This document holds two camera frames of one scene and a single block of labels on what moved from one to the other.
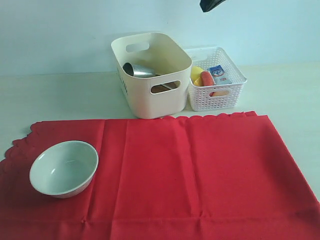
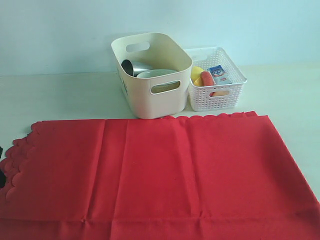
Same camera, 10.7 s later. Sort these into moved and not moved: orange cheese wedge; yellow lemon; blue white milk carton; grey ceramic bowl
Moved: grey ceramic bowl
Not moved: blue white milk carton; yellow lemon; orange cheese wedge
